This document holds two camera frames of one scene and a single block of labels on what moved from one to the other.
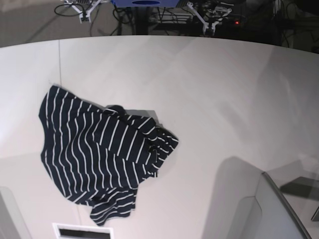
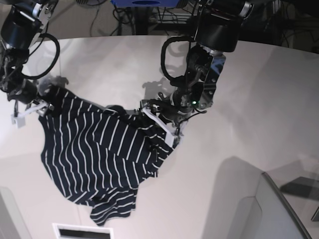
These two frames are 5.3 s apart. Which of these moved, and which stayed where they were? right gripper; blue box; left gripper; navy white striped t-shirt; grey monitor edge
Moved: left gripper; right gripper
Stayed: blue box; navy white striped t-shirt; grey monitor edge
